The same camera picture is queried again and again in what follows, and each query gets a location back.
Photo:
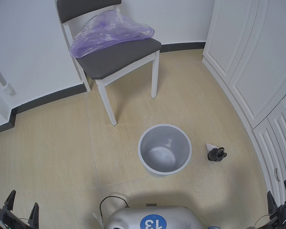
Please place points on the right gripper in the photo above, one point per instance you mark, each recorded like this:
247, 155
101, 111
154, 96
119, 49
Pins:
280, 212

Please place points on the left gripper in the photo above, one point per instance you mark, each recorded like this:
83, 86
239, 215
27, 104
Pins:
12, 220

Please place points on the black plastic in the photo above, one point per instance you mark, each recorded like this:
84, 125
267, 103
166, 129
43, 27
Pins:
216, 154

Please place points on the purple plastic bag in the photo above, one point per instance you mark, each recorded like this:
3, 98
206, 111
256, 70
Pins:
105, 35

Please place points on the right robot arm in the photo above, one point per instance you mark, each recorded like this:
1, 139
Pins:
268, 225

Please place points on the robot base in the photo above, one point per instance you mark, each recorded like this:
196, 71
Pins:
156, 218

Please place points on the white trash bin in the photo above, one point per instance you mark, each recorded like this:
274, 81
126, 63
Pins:
164, 154

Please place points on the white wardrobe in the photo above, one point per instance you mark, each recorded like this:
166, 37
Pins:
250, 56

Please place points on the white chair with grey seat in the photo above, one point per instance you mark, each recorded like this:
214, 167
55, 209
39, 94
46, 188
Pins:
116, 60

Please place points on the white wall socket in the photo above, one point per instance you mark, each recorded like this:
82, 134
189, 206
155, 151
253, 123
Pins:
8, 89

